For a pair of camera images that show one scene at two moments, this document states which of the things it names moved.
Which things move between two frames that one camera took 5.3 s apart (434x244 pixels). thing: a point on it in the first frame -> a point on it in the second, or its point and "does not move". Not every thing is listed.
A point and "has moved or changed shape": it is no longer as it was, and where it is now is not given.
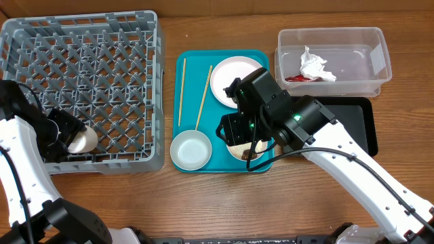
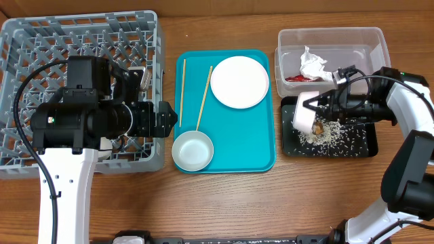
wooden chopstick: x=182 y=91 does not move
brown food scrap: x=246 y=154 has moved or changed shape
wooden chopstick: x=205 y=91 does not move
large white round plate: x=226 y=71 does not move
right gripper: x=231 y=123 -> x=333 y=110
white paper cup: x=85 y=141 has moved or changed shape
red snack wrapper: x=301 y=78 does not move
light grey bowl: x=190 y=150 does not move
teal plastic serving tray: x=196 y=107 does not move
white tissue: x=312 y=67 does not move
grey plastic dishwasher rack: x=108 y=68 does not move
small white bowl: x=259 y=148 has moved or changed shape
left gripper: x=72 y=125 -> x=146 y=128
